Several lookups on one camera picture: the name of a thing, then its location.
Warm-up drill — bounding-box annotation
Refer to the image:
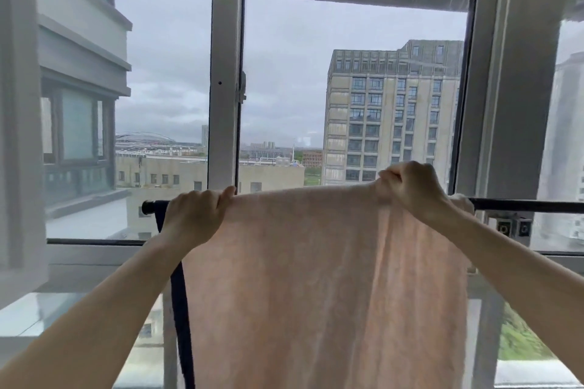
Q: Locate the white high-rise building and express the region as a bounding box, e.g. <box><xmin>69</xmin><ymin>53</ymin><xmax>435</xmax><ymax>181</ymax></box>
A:
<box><xmin>531</xmin><ymin>51</ymin><xmax>584</xmax><ymax>243</ymax></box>

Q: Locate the tall beige building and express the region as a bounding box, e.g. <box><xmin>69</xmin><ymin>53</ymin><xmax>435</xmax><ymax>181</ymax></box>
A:
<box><xmin>321</xmin><ymin>40</ymin><xmax>465</xmax><ymax>187</ymax></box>

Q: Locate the person's right forearm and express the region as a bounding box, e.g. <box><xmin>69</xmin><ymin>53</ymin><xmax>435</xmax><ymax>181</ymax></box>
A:
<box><xmin>425</xmin><ymin>196</ymin><xmax>584</xmax><ymax>381</ymax></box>

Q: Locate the person's left forearm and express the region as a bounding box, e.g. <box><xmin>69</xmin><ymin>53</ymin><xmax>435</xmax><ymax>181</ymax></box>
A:
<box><xmin>0</xmin><ymin>230</ymin><xmax>194</xmax><ymax>389</ymax></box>

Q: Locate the grey neighbouring building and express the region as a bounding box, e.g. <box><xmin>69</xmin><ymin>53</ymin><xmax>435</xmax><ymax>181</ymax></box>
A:
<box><xmin>36</xmin><ymin>0</ymin><xmax>134</xmax><ymax>240</ymax></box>

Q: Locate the rod mounting bracket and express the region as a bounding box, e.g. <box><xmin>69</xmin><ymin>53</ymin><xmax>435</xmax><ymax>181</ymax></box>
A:
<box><xmin>496</xmin><ymin>215</ymin><xmax>534</xmax><ymax>238</ymax></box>

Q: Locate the black drying rod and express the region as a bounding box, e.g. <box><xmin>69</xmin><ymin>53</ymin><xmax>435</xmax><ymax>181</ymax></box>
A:
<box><xmin>141</xmin><ymin>197</ymin><xmax>584</xmax><ymax>216</ymax></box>

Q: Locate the domed stadium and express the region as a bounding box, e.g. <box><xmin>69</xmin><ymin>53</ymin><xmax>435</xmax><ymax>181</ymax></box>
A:
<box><xmin>115</xmin><ymin>131</ymin><xmax>204</xmax><ymax>150</ymax></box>

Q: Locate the person's left hand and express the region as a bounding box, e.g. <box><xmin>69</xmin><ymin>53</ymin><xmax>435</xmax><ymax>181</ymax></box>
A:
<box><xmin>160</xmin><ymin>187</ymin><xmax>237</xmax><ymax>253</ymax></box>

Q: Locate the pink towel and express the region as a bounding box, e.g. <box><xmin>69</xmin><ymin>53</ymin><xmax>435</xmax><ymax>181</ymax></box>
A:
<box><xmin>182</xmin><ymin>183</ymin><xmax>476</xmax><ymax>389</ymax></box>

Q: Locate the person's right hand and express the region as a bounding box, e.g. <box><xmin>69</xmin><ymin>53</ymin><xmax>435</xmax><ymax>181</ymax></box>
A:
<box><xmin>374</xmin><ymin>162</ymin><xmax>451</xmax><ymax>226</ymax></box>

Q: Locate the white window frame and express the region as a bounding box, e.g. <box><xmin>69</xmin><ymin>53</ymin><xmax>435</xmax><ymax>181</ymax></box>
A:
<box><xmin>0</xmin><ymin>0</ymin><xmax>584</xmax><ymax>389</ymax></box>

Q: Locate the low beige building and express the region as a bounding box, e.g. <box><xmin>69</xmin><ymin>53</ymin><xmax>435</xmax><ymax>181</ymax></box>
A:
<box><xmin>115</xmin><ymin>154</ymin><xmax>306</xmax><ymax>240</ymax></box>

